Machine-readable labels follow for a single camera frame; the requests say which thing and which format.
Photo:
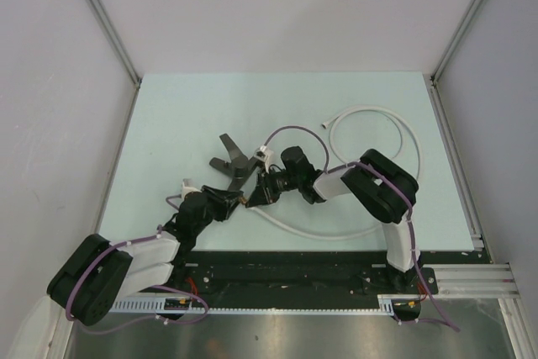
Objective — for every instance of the dark grey faucet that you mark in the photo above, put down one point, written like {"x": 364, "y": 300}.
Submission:
{"x": 238, "y": 168}

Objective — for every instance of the right aluminium corner post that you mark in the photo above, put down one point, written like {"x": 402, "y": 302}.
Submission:
{"x": 463, "y": 27}

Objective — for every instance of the left aluminium corner post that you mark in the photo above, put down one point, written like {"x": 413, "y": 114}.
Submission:
{"x": 113, "y": 38}

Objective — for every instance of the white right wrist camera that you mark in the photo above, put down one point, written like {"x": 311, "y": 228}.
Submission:
{"x": 265, "y": 156}

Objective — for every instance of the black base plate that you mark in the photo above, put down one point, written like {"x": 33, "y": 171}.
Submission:
{"x": 289, "y": 279}

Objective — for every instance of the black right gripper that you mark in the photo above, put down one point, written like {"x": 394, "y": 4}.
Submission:
{"x": 264, "y": 192}

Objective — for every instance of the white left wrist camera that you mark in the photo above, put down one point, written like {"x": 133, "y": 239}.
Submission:
{"x": 188, "y": 187}

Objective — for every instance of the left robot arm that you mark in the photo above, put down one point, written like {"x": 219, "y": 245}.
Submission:
{"x": 99, "y": 272}

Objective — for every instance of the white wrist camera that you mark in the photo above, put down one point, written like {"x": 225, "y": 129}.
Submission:
{"x": 188, "y": 187}
{"x": 265, "y": 156}

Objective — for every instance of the aluminium frame rail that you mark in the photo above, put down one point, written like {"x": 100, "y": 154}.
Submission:
{"x": 475, "y": 281}

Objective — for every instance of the white slotted cable duct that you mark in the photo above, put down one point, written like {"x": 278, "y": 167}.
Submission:
{"x": 383, "y": 305}

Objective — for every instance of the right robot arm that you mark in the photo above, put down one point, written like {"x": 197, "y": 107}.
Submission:
{"x": 384, "y": 189}

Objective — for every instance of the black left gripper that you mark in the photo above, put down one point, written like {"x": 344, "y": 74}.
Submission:
{"x": 225, "y": 200}

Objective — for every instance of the aluminium corner post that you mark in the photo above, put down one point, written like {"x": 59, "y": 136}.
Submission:
{"x": 113, "y": 38}
{"x": 463, "y": 27}

